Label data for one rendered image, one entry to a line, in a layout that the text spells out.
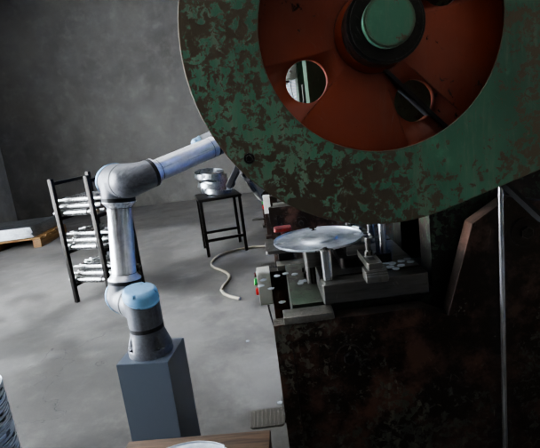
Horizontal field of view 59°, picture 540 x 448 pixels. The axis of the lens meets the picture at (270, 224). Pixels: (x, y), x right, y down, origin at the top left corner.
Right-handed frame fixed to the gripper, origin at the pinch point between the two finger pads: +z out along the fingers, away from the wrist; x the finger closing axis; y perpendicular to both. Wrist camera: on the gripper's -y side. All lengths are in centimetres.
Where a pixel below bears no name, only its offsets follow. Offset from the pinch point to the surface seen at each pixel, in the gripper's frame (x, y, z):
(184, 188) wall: 605, -168, -99
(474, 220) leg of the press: -62, 53, 36
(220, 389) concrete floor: 15, -63, 64
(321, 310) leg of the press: -62, 5, 37
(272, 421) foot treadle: -36, -33, 68
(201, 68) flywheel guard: -95, 14, -27
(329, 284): -60, 11, 32
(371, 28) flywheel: -98, 46, -14
